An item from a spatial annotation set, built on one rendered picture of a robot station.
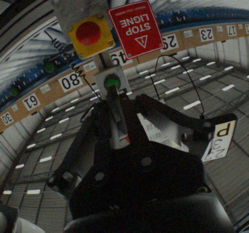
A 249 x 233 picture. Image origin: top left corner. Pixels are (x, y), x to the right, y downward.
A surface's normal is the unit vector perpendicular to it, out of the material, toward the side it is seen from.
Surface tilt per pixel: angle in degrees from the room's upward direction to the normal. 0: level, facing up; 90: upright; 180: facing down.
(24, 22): 90
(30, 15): 90
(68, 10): 90
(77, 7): 90
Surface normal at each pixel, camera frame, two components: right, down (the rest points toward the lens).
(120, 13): 0.12, 0.44
